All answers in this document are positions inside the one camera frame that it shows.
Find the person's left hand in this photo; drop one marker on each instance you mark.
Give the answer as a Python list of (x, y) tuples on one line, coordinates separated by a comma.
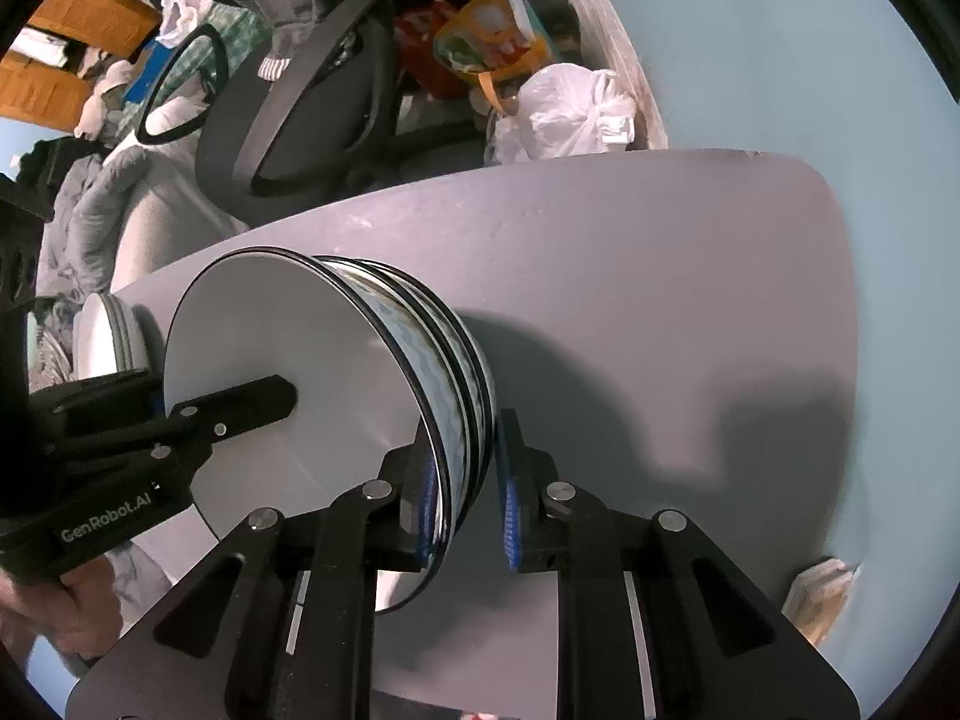
[(90, 607)]

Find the white bed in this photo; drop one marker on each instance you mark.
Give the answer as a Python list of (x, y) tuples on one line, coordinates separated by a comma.
[(165, 225)]

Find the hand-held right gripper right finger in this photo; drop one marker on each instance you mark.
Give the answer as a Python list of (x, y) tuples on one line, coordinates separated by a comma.
[(512, 517)]

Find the yellow orange bag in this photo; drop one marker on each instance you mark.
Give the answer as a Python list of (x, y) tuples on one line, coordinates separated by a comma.
[(487, 30)]

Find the black office chair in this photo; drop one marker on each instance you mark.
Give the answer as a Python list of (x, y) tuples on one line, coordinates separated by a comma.
[(225, 135)]

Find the small white plastic bag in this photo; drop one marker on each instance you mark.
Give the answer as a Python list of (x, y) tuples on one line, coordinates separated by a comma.
[(176, 15)]

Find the grey white striped cloth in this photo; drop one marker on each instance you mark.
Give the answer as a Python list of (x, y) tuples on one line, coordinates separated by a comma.
[(274, 67)]

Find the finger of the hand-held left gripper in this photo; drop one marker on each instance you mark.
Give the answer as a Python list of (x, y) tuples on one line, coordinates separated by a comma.
[(105, 405), (240, 405)]

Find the wooden board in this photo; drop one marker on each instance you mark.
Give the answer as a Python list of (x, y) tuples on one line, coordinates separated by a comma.
[(821, 600)]

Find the blue flat box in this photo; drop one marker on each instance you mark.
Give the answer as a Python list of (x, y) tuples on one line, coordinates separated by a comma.
[(146, 71)]

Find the large white plastic bag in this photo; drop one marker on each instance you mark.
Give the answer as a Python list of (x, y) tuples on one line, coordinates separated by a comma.
[(562, 112)]

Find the grey garment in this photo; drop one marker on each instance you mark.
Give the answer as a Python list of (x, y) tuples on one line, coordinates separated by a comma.
[(292, 0)]

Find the white bowl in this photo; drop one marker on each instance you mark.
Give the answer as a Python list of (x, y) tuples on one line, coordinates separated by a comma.
[(300, 330), (466, 382), (489, 405)]

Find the grey duvet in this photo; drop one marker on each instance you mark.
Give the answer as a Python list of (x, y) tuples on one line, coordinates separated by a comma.
[(97, 195)]

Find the green checkered tablecloth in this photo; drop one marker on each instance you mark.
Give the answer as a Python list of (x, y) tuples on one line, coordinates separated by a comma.
[(240, 30)]

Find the pile of beige clothes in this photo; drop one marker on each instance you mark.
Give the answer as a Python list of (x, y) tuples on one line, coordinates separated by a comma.
[(101, 101)]

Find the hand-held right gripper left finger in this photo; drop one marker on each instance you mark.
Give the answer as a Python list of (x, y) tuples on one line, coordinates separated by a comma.
[(405, 525)]

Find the red packet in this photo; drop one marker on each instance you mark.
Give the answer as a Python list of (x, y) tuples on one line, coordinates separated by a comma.
[(416, 37)]

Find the wooden wardrobe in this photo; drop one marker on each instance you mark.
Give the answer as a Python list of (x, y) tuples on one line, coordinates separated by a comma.
[(45, 90)]

